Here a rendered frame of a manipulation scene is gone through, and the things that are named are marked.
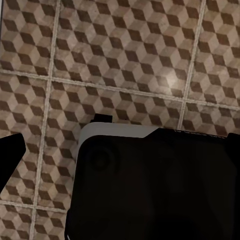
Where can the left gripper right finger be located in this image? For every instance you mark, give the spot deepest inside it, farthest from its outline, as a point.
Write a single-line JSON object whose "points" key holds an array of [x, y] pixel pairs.
{"points": [[232, 148]]}

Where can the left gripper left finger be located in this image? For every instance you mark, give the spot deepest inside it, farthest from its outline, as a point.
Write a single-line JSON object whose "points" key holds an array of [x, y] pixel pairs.
{"points": [[12, 149]]}

